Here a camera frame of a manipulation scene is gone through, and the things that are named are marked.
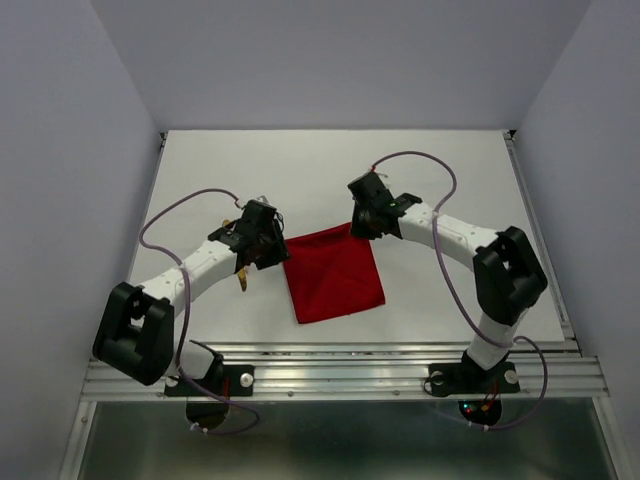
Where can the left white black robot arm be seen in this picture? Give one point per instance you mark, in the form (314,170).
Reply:
(136,335)

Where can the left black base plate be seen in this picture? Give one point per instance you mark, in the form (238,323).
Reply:
(222,380)

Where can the gold knife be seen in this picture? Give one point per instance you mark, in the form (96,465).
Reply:
(242,275)

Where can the red cloth napkin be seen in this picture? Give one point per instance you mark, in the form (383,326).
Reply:
(331,274)

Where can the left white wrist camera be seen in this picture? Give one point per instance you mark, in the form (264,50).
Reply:
(262,200)

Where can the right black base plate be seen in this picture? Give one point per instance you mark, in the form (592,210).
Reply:
(445,379)

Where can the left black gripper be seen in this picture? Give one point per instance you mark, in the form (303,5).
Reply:
(280,252)

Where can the aluminium mounting rail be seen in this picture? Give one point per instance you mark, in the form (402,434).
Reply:
(395,371)

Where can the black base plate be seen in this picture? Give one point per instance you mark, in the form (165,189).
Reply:
(445,379)
(222,380)

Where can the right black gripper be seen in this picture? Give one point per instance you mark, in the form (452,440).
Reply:
(358,230)

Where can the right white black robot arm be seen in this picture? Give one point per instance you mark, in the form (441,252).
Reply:
(508,276)

